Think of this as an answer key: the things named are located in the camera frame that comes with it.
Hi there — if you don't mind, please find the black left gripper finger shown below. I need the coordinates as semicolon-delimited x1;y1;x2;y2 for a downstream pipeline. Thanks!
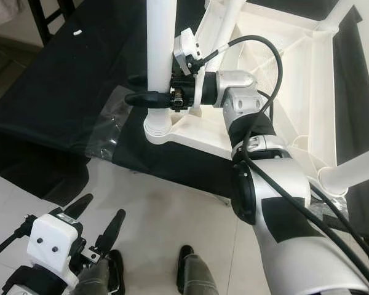
63;194;94;220
98;209;127;256

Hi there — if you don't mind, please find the white plastic table leg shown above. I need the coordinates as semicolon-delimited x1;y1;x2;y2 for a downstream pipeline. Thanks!
319;144;369;197
317;0;357;31
143;0;178;136
200;0;247;71

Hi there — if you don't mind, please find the robot left leg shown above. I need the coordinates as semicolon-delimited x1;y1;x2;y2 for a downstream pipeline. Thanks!
74;249;127;295

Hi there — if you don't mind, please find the clear plastic bag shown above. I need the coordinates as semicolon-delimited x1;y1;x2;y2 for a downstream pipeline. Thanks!
86;86;136;160

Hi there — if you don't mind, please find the black tablecloth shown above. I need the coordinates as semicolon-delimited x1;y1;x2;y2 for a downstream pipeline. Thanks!
0;0;369;240

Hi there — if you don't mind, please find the black stool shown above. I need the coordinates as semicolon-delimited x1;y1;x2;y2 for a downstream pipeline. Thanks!
28;0;77;44

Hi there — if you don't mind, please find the white plastic table top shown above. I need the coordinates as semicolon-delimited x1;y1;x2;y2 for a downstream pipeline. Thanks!
143;0;342;185

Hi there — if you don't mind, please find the clear tape cross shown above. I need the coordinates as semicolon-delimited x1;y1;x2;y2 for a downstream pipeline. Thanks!
307;197;348;223

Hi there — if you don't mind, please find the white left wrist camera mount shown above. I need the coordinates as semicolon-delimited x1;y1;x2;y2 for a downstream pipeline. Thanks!
26;212;84;275

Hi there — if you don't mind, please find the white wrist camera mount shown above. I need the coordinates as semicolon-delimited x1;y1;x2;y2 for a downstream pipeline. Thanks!
173;28;205;77
26;212;84;275

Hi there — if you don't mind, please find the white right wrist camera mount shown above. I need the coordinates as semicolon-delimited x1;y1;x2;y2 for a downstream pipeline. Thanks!
173;28;205;77

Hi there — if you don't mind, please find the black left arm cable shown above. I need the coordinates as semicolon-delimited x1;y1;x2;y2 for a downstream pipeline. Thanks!
0;221;34;265

